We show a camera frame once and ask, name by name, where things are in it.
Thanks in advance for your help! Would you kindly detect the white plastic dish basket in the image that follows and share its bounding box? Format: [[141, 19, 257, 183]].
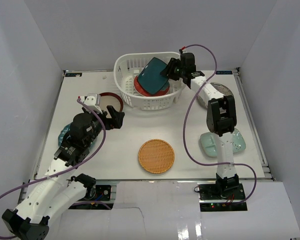
[[113, 51, 185, 111]]

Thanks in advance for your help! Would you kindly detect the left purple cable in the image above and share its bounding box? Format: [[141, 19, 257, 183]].
[[0, 98, 113, 237]]

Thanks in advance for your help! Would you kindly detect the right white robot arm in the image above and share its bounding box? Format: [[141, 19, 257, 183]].
[[160, 52, 239, 200]]

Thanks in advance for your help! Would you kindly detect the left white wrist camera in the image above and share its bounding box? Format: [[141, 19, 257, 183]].
[[78, 93, 102, 113]]

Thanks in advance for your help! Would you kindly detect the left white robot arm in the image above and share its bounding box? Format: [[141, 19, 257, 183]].
[[2, 105, 125, 240]]

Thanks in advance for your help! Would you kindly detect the woven bamboo round tray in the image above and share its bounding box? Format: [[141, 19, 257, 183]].
[[138, 139, 175, 175]]

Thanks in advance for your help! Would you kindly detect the purple cable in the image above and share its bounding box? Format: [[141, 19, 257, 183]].
[[179, 43, 257, 205], [0, 98, 113, 237]]

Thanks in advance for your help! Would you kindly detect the brown rimmed beige round plate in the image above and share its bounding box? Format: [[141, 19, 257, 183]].
[[99, 92, 124, 112]]

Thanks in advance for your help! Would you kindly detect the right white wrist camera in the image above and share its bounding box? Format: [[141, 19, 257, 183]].
[[179, 47, 188, 54]]

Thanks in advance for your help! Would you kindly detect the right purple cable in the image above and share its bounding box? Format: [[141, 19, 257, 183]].
[[179, 43, 257, 205]]

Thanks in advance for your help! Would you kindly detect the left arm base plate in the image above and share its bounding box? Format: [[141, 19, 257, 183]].
[[83, 185, 112, 201]]

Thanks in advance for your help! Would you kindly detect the blue table label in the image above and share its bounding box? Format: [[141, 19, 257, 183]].
[[215, 70, 233, 75], [64, 72, 82, 78]]

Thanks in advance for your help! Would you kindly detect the right blue table label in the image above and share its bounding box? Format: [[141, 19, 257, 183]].
[[215, 70, 233, 75]]

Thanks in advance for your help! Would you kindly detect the red and teal round plate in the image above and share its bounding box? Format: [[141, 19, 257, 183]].
[[133, 76, 170, 97]]

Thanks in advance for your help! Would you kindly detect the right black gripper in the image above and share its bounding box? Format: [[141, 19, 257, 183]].
[[159, 58, 185, 82]]

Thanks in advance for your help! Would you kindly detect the left blue table label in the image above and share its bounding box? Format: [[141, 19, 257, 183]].
[[64, 72, 82, 78]]

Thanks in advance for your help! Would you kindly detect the dark teal square plate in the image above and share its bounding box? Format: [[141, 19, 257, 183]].
[[137, 57, 169, 95]]

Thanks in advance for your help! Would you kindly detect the teal scalloped round plate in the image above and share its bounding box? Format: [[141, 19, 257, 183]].
[[58, 122, 102, 149]]

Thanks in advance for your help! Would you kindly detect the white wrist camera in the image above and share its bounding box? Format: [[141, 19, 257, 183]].
[[179, 47, 188, 54], [78, 93, 102, 113]]

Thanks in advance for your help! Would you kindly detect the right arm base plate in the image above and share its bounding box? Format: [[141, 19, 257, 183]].
[[193, 183, 246, 201]]

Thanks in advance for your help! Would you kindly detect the light green divided square plate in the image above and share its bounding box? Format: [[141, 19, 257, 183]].
[[199, 128, 246, 158]]

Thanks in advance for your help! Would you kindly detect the grey reindeer round plate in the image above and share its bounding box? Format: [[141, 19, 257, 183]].
[[197, 82, 234, 109]]

